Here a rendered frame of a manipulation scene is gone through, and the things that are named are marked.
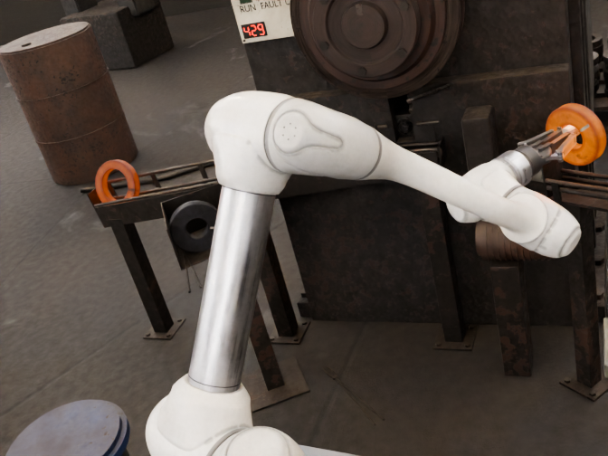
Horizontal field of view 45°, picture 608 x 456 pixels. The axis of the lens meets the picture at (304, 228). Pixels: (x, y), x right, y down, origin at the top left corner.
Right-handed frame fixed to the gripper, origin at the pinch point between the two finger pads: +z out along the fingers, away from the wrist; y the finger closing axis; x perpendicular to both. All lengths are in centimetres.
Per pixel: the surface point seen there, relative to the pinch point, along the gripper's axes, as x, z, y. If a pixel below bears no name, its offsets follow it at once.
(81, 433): -33, -128, -52
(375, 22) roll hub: 32, -19, -42
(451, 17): 26.8, -1.6, -33.2
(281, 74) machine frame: 14, -23, -90
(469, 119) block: -1.7, -2.7, -32.3
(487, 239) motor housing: -30.9, -14.5, -20.9
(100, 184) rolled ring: -13, -77, -148
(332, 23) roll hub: 33, -24, -53
